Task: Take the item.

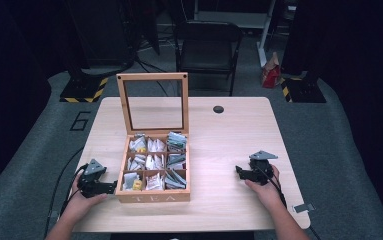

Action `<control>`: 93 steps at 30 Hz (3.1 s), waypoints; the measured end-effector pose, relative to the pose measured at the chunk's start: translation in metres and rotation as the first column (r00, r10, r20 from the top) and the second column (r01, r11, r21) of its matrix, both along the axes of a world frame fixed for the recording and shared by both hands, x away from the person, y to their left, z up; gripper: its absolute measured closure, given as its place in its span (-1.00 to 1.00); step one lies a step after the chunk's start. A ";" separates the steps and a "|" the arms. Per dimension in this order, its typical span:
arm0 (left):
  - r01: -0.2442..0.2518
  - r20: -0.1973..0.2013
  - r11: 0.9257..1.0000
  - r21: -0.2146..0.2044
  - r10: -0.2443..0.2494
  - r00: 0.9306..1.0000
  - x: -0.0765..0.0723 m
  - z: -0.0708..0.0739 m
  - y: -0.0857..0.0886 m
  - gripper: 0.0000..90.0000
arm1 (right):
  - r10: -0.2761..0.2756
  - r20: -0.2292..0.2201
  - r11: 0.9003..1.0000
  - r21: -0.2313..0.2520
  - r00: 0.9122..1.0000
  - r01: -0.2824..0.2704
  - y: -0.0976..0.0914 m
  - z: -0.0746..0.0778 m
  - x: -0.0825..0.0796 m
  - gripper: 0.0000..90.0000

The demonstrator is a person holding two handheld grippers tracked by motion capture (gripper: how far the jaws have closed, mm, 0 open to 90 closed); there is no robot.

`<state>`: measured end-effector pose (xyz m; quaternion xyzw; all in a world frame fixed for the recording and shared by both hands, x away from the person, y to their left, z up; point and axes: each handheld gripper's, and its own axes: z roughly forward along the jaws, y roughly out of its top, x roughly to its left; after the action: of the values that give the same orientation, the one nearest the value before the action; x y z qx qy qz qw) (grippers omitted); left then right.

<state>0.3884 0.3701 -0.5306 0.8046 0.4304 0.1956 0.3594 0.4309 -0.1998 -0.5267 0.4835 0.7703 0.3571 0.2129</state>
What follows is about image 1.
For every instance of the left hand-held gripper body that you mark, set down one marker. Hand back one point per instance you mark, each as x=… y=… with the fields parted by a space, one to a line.
x=91 y=181

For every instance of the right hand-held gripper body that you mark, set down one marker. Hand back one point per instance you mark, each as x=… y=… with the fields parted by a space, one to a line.
x=261 y=170

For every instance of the wooden tea box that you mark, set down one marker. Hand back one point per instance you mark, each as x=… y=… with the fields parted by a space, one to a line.
x=152 y=196

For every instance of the person's left hand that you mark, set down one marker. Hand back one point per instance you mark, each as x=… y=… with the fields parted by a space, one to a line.
x=79 y=203

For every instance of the person's right hand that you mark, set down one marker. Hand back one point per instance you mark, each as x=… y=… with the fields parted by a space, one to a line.
x=269 y=195

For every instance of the white red tea bags group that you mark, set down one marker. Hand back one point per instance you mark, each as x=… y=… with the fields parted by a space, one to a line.
x=155 y=181

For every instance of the white yellow tea bags group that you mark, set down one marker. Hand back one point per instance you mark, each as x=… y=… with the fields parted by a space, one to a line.
x=135 y=146

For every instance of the grey metal clip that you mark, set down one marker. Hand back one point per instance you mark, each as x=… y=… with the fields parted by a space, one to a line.
x=304 y=208

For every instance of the black table grommet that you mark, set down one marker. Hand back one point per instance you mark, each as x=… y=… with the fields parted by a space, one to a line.
x=218 y=109

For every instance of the grey blue tea bags group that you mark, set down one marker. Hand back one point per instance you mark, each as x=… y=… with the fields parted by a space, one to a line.
x=176 y=140

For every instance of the black stand yellow-striped base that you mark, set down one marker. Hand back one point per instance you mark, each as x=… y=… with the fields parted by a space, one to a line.
x=82 y=90
x=302 y=91

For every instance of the red paper bag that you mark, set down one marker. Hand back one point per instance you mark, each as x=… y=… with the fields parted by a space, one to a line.
x=271 y=76

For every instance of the black folding chair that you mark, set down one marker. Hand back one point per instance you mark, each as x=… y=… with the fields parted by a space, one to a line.
x=209 y=53

